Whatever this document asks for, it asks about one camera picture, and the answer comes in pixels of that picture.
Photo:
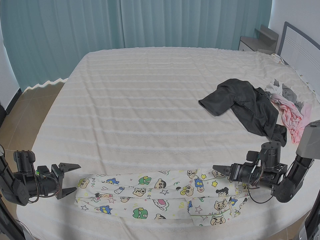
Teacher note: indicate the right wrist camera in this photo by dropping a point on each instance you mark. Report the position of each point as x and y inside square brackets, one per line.
[253, 156]

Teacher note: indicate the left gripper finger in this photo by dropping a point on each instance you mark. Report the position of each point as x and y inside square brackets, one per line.
[68, 192]
[70, 167]

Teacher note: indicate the white printed pyjama top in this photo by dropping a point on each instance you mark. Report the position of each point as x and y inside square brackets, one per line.
[150, 196]

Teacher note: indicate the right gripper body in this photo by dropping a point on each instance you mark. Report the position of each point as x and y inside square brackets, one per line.
[241, 172]

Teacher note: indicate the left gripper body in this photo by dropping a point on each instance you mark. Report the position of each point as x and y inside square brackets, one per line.
[51, 182]

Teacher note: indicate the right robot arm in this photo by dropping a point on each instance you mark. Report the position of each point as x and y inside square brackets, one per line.
[292, 181]

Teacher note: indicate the blue-green curtain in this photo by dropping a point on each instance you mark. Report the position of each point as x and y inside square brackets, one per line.
[75, 21]

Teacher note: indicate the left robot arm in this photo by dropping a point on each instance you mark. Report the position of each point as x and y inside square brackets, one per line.
[17, 184]

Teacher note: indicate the white and grey garment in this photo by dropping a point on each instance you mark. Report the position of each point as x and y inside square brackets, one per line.
[287, 92]

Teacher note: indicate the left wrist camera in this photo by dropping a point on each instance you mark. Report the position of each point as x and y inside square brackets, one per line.
[43, 170]

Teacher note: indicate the grey bedside table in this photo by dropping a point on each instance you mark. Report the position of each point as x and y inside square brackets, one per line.
[252, 44]

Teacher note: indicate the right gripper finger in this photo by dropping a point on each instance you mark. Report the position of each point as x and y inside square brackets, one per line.
[222, 170]

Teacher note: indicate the pink garment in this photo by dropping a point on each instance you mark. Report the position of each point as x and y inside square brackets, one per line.
[295, 121]

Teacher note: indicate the black garment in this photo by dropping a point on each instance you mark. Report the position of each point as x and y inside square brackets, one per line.
[250, 101]

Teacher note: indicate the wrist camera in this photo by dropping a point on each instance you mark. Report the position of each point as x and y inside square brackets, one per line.
[43, 170]
[253, 156]

